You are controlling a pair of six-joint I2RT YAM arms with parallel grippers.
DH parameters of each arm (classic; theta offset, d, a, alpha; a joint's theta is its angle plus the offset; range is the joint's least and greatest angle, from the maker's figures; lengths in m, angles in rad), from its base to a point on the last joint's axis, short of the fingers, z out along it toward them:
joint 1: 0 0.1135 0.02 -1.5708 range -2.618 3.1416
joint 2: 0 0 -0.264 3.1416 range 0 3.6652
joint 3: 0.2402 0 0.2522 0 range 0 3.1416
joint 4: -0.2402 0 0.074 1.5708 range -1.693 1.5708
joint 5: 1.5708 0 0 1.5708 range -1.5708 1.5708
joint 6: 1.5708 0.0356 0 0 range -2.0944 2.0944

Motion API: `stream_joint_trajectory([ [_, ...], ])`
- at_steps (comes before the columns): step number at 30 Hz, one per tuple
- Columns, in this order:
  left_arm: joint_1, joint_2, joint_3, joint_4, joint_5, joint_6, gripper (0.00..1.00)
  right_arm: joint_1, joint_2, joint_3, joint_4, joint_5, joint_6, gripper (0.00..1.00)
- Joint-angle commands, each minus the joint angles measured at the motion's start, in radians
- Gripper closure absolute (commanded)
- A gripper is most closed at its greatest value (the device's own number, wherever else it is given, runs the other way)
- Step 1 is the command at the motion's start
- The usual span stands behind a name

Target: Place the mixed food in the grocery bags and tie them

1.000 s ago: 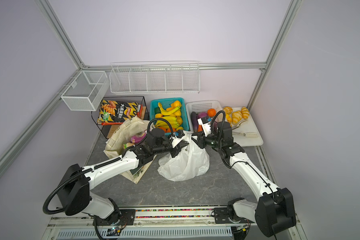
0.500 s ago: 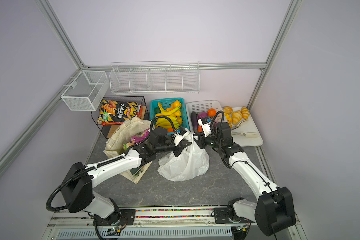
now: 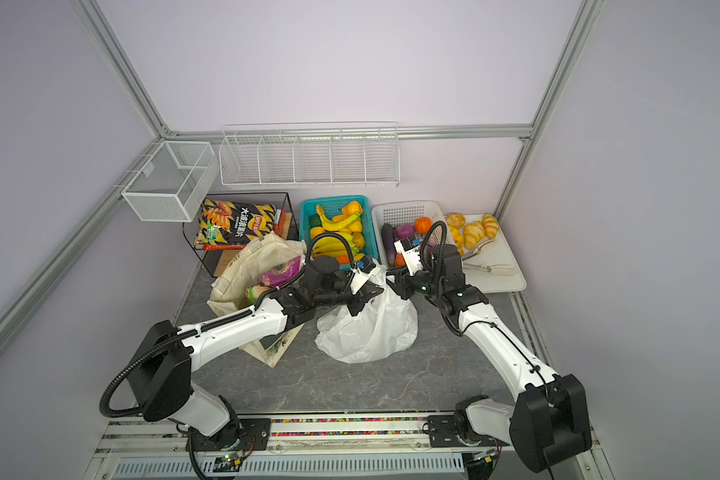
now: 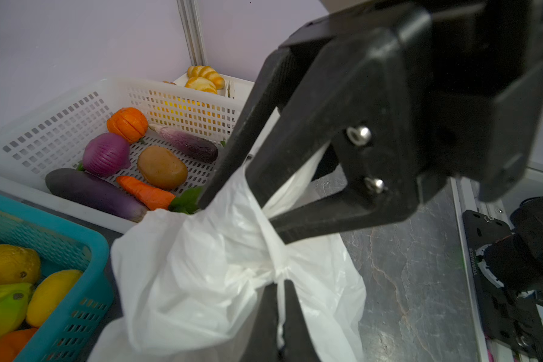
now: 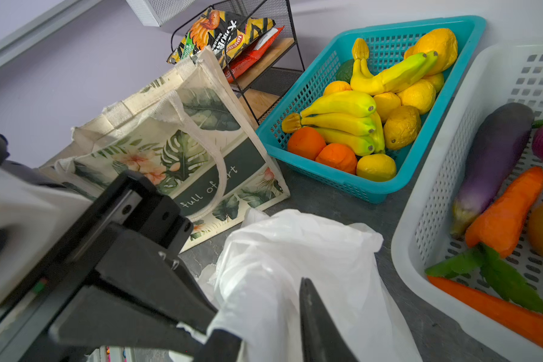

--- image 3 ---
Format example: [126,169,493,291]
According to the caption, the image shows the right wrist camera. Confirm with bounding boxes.
[394,236,422,275]

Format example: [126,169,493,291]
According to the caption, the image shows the purple red onion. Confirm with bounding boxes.
[394,224,416,240]

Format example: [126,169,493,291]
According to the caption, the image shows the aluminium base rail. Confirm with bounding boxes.
[84,411,613,479]

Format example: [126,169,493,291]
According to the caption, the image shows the dark purple eggplant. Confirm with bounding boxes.
[381,223,397,264]

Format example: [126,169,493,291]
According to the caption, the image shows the teal plastic fruit basket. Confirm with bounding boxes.
[300,195,380,260]

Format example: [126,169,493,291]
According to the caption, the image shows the single yellow banana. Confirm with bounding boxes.
[316,202,363,232]

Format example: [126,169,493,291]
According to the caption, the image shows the white plastic grocery bag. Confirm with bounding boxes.
[315,265,418,364]

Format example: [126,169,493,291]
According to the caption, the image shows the black wire wooden shelf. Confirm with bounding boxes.
[182,192,298,278]

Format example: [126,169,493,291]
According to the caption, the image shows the orange tangerine in white basket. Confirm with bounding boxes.
[413,217,433,235]

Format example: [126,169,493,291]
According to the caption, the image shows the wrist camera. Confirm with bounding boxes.
[394,236,422,275]
[349,255,379,295]

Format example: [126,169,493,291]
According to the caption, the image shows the green chips bag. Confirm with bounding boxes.
[245,285,269,305]

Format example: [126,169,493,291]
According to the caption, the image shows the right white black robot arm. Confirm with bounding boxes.
[387,236,593,473]

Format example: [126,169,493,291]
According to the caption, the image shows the white wire wall rack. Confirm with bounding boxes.
[218,122,401,187]

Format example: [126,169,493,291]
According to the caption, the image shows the croissant right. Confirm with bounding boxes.
[481,213,500,239]

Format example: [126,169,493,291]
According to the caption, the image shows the purple snack bag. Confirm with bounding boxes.
[259,256,302,287]

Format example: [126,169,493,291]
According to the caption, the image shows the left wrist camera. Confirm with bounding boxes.
[349,255,379,295]

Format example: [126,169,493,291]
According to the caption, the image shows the white mesh wall basket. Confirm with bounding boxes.
[122,140,220,223]

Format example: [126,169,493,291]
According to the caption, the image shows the black yellow chips bag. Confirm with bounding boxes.
[194,197,278,250]

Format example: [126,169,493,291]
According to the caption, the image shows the croissant middle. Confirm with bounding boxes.
[463,221,486,250]

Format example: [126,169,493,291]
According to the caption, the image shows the white plastic vegetable basket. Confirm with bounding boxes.
[371,200,446,268]

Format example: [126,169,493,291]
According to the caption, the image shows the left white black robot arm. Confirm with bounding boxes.
[99,253,384,450]

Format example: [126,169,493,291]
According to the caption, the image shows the white tray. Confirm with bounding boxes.
[445,213,527,293]

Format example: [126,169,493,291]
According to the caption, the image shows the yellow banana bunch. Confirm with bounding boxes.
[311,232,361,257]

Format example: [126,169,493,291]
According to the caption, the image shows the cream canvas tote bag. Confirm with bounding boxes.
[207,233,306,368]

